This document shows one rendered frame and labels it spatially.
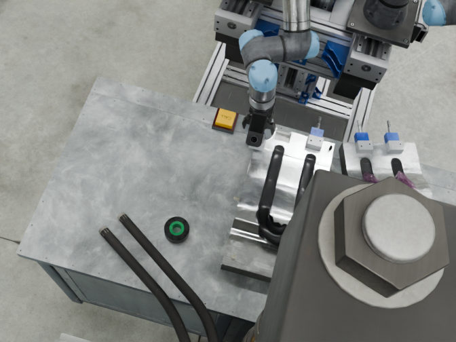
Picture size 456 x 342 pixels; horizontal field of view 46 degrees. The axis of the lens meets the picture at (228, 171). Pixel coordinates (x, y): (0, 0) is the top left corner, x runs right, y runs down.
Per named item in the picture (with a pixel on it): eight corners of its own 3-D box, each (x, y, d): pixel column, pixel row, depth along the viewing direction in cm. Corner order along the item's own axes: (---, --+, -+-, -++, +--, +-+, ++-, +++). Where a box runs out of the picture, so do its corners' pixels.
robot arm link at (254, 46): (272, 41, 157) (281, 72, 153) (235, 46, 155) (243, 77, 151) (277, 24, 150) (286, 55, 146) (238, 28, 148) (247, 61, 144)
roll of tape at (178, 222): (161, 240, 171) (161, 237, 168) (168, 217, 174) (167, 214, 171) (185, 246, 171) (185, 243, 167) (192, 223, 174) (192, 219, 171)
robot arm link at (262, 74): (273, 53, 143) (281, 79, 140) (271, 75, 153) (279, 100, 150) (245, 58, 143) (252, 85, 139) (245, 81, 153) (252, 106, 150)
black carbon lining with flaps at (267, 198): (273, 146, 181) (277, 131, 172) (319, 158, 180) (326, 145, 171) (248, 240, 166) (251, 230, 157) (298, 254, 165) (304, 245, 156)
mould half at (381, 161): (338, 149, 190) (347, 134, 180) (409, 149, 192) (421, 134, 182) (358, 289, 169) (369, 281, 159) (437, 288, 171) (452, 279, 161)
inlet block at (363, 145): (349, 124, 192) (353, 116, 187) (363, 124, 192) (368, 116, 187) (354, 157, 186) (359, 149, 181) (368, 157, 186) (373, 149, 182)
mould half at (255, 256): (257, 136, 190) (262, 116, 178) (328, 155, 189) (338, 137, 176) (220, 269, 168) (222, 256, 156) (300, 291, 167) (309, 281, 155)
